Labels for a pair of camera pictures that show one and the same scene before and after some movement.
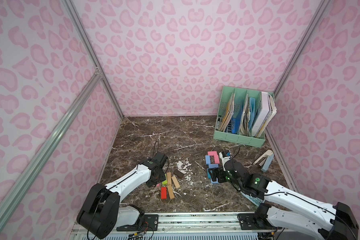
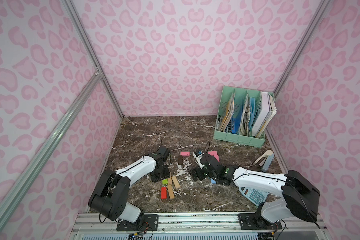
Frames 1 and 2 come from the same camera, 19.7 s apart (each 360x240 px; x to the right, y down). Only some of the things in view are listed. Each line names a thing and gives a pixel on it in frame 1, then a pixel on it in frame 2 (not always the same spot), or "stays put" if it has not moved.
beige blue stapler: x=265 y=163 stays put
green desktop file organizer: x=243 y=115 stays put
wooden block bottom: x=170 y=191 stays put
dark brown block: x=178 y=173 → x=180 y=160
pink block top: x=213 y=153 stays put
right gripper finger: x=217 y=172 → x=196 y=172
